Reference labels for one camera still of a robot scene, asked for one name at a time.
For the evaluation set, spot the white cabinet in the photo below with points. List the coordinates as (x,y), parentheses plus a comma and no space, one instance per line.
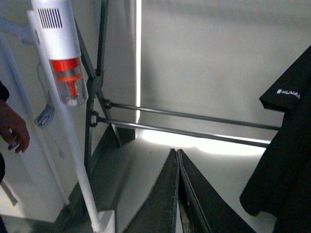
(41,179)

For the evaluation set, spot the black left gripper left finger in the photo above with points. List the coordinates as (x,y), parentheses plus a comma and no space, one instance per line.
(159,211)

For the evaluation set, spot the black printed t-shirt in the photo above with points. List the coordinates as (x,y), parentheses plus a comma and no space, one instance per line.
(281,183)

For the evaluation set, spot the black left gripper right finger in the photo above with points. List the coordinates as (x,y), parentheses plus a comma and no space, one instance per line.
(202,210)

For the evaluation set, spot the bystander bare hand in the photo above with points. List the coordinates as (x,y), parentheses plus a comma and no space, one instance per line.
(13,129)

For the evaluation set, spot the white stick vacuum cleaner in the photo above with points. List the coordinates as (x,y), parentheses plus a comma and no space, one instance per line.
(55,35)

